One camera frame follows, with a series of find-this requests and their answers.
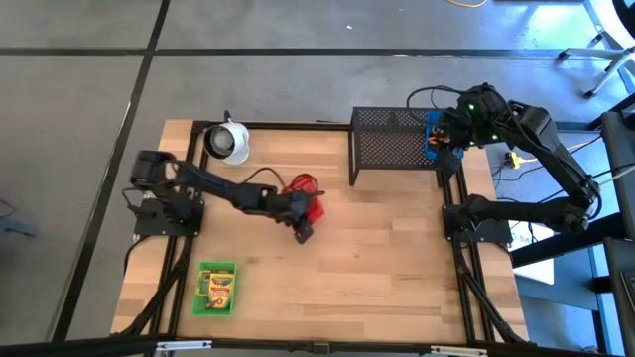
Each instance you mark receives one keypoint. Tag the black aluminium table frame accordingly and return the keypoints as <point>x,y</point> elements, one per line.
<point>278,125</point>

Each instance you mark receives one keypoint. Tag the black perforated metal shelf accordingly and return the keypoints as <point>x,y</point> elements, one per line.
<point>387,144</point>

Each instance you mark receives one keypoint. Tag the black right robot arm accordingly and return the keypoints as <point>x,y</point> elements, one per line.
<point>546,144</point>

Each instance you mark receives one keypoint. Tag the yellow green crayon box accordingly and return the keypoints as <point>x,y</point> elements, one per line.
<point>203,285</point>
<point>221,290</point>

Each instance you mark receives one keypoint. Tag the yellow power strip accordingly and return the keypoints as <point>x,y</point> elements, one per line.
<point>514,160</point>

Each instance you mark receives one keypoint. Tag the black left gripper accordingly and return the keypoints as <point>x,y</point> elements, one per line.
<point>290,205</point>

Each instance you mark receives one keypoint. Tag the white metal floor stand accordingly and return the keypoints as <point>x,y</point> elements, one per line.
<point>595,52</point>

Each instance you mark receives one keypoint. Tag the silver aluminium bracket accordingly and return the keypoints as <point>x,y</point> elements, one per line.
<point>456,351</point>
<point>183,345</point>

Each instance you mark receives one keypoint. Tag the green plastic basket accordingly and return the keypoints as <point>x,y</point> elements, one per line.
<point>198,307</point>

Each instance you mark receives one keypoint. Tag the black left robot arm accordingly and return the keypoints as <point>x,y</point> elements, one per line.
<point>213,186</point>

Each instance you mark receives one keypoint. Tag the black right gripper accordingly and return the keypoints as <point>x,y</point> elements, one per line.
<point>456,131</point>

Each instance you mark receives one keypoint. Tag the black diagonal desk beam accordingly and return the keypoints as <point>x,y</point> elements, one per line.
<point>560,243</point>

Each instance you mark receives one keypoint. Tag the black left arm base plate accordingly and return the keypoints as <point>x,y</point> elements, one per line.
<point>149,223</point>

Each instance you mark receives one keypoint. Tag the orange silicone wristband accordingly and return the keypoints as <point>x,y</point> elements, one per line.
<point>436,141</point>

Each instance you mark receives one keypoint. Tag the red plastic basket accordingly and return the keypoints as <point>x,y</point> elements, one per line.
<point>317,210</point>

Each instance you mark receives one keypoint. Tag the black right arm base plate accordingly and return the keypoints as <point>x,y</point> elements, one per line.
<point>496,237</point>

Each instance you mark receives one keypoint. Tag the blue plastic basket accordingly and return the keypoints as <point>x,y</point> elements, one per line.
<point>429,149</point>

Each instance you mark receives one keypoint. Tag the white box under table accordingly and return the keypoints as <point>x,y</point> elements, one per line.
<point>538,268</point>

